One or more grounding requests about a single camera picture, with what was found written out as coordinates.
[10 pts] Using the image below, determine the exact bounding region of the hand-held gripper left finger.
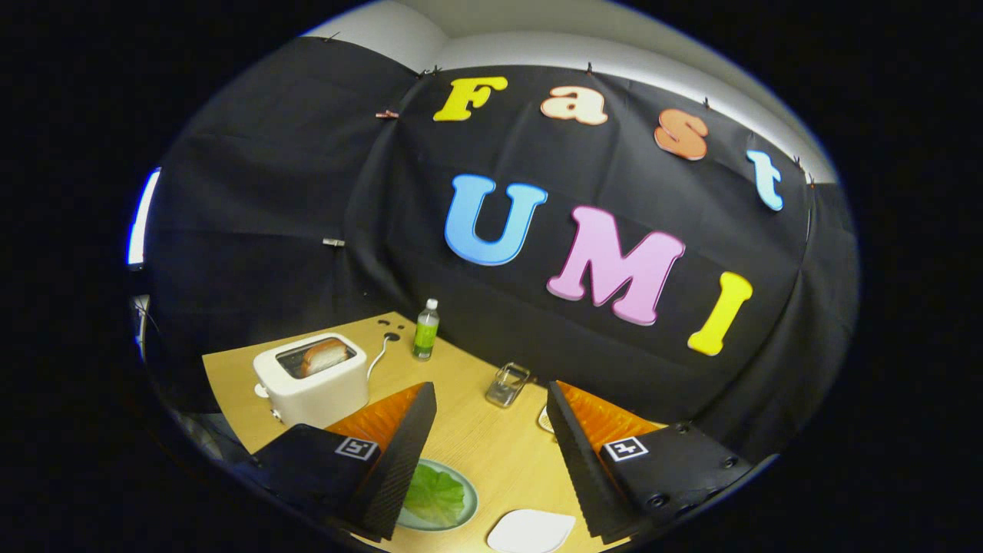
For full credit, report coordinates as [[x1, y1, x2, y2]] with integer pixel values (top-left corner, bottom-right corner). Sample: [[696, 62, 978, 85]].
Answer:
[[250, 382, 437, 541]]

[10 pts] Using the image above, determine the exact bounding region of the metal wire utensil holder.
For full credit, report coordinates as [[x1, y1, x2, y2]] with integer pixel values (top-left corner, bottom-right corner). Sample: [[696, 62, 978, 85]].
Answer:
[[485, 362, 531, 408]]

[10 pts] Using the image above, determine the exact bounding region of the pale green lettuce plate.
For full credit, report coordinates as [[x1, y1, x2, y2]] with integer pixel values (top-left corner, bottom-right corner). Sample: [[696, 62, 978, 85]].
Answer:
[[397, 459, 478, 532]]

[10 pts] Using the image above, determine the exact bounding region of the white toaster power cable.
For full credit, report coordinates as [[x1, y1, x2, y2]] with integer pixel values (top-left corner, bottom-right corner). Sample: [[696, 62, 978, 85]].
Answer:
[[366, 333, 400, 382]]

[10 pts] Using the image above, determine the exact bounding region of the white square plate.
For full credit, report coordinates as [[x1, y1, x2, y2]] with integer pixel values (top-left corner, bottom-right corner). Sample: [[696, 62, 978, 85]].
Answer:
[[487, 508, 576, 553]]

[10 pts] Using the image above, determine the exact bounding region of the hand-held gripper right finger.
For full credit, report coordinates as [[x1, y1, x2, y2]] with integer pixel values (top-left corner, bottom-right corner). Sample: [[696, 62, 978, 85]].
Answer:
[[547, 380, 757, 545]]

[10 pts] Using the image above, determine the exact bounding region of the toasted bread slice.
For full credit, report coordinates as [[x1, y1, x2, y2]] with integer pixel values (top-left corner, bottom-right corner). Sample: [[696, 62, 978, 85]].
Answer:
[[300, 339, 349, 377]]

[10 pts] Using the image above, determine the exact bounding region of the white toaster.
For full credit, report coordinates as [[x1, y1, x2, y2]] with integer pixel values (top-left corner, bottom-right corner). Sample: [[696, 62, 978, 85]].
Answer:
[[253, 332, 369, 428]]

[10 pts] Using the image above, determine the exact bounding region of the green lettuce leaf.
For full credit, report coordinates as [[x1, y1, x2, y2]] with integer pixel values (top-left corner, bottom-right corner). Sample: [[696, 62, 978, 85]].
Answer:
[[403, 463, 466, 528]]

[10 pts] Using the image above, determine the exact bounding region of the green drink bottle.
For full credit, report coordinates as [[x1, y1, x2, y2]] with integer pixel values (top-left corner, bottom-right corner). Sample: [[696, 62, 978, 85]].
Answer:
[[412, 299, 440, 362]]

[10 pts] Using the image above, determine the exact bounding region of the black backdrop cloth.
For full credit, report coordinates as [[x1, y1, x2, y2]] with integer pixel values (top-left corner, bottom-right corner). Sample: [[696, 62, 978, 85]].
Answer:
[[142, 35, 859, 462]]

